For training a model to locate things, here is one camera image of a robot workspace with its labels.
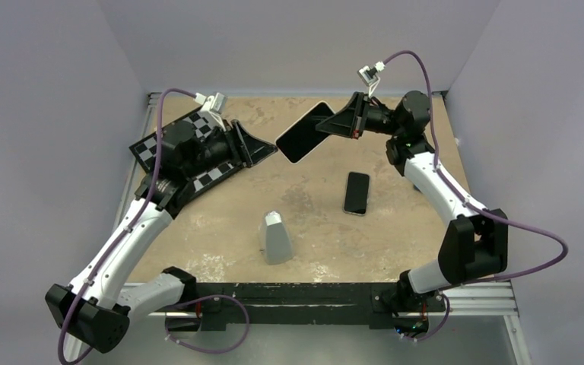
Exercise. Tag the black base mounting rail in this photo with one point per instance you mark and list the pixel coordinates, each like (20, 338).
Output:
(377, 305)

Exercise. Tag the grey tapered block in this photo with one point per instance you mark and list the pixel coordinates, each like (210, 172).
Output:
(276, 244)

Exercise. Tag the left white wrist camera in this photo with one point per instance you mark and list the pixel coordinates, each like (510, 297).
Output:
(212, 107)

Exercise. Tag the black smartphone on table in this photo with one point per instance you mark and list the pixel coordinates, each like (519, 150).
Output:
(356, 193)

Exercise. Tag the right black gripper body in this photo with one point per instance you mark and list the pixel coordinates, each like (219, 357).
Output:
(370, 118)

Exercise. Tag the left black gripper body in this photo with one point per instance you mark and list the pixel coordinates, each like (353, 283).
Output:
(226, 148)

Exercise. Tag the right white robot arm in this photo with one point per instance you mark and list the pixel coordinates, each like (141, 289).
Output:
(475, 243)

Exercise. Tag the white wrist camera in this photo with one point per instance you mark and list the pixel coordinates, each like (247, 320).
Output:
(370, 76)
(212, 107)

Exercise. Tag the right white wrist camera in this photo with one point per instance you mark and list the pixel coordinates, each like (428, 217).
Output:
(370, 76)

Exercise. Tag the black white chessboard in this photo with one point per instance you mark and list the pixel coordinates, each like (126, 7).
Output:
(182, 166)

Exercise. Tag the white phone case with phone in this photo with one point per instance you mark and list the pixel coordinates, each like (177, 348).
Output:
(302, 137)

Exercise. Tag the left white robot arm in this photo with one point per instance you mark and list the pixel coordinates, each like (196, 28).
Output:
(94, 308)

